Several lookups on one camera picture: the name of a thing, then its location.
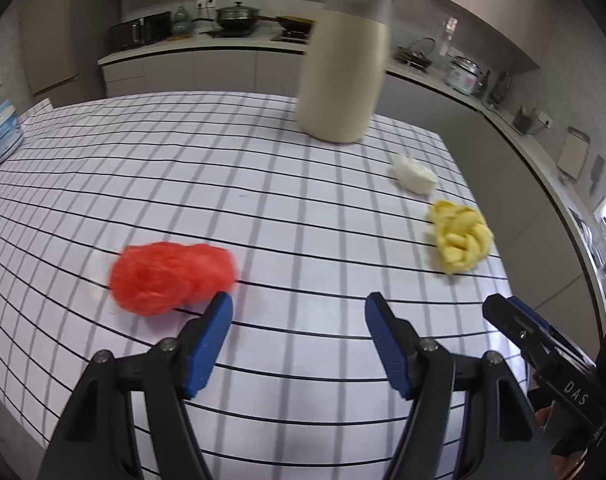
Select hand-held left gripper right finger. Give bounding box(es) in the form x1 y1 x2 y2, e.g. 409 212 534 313
365 292 559 480

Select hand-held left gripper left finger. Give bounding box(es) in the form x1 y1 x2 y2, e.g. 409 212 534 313
37 291 234 480

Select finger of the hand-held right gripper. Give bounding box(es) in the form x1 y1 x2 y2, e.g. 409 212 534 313
507 296 569 348
482 293 555 372

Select red plastic bag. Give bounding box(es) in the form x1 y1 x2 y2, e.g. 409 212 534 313
108 241 236 317

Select steel kitchen sink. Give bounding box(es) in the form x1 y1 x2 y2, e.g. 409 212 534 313
570 210 606 286

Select yellow cloth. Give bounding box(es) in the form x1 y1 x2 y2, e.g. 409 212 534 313
428 200 495 276

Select white grid tablecloth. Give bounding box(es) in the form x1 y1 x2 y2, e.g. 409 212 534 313
0 91 514 480

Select hanging cleaver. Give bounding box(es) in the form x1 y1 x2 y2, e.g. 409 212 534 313
588 155 606 196

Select beige cutting board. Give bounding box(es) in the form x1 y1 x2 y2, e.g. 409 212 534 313
556 127 591 181

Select white plastic bag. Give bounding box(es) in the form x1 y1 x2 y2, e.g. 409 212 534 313
392 154 438 195

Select dark utensil holder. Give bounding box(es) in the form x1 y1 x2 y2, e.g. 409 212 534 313
512 106 539 135

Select metal knife rack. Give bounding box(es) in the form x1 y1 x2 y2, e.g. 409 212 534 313
490 72 513 107

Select white rice cooker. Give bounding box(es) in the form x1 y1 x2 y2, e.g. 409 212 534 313
444 56 481 96

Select beige thermos jug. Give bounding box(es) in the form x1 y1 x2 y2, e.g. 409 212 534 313
295 0 393 145

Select blue and white tub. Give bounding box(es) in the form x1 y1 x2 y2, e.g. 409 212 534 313
0 101 24 165

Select induction cooker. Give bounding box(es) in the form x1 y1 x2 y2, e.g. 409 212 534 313
205 27 256 39

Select beige upper cabinets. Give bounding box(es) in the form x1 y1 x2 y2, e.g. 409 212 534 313
413 0 541 73

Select black microwave oven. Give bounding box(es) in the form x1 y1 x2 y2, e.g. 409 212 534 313
109 11 173 51

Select green ceramic vase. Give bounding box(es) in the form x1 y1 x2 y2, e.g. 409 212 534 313
172 5 191 38

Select lidded cooking pot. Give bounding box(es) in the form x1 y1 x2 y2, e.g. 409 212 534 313
215 2 264 31

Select black frying pan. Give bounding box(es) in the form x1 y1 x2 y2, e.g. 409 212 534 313
257 15 316 32

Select tall beige cabinet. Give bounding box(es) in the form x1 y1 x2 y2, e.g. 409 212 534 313
20 0 108 106

